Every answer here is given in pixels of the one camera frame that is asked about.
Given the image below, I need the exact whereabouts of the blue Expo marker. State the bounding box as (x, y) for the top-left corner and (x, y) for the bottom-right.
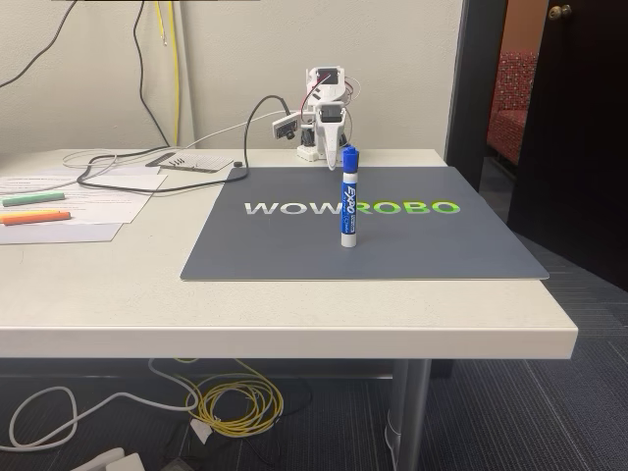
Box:
(340, 144), (361, 249)

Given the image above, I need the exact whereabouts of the green marker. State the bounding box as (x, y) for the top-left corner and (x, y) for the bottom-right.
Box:
(1, 191), (67, 208)

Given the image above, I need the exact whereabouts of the orange marker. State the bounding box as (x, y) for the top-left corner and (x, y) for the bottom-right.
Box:
(1, 211), (73, 227)

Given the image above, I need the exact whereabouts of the yellow marker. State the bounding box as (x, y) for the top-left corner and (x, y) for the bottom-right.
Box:
(0, 209), (61, 219)

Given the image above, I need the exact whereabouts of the grey WOWROBO mat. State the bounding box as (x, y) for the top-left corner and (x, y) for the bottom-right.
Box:
(180, 165), (550, 283)

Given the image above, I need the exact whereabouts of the red patterned chair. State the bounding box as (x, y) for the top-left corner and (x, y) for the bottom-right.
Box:
(486, 49), (540, 166)

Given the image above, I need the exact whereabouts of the large printed paper sheet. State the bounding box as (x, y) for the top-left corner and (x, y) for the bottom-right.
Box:
(0, 173), (170, 226)

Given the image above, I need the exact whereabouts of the dark door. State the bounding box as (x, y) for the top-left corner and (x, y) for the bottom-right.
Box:
(506, 0), (628, 291)

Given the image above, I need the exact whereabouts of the plain white paper sheet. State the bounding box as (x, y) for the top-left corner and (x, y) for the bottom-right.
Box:
(0, 222), (125, 245)

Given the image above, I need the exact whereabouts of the grey metal table leg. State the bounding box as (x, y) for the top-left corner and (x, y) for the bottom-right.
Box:
(384, 358), (434, 471)

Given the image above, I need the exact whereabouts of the white power strip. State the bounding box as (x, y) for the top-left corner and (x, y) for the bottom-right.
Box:
(52, 445), (144, 471)

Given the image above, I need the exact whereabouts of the white gripper camera box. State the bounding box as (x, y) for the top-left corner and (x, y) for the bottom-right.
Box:
(270, 112), (299, 140)

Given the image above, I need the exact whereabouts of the black camera cable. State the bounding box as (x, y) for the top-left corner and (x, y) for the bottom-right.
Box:
(76, 94), (291, 194)

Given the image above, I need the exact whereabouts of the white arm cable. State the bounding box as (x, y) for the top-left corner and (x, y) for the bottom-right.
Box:
(62, 110), (296, 171)

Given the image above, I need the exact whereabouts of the dark door frame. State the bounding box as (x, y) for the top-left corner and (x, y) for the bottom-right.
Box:
(443, 0), (509, 193)

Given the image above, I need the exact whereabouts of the yellow wall cable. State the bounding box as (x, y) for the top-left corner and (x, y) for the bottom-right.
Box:
(155, 0), (181, 148)

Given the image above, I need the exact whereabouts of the black wall cable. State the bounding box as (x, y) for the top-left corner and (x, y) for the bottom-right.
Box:
(132, 0), (173, 148)

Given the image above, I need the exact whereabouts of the printed paper sheet under cable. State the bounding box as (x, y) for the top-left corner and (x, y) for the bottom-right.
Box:
(0, 165), (163, 184)

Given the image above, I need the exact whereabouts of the coiled yellow floor cable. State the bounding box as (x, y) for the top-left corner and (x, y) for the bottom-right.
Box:
(173, 357), (286, 438)

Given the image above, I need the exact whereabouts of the thin black hanging cable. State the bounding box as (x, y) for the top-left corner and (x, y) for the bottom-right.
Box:
(0, 0), (79, 90)

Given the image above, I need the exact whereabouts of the white floor cable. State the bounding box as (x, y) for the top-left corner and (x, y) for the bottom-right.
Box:
(8, 358), (198, 449)

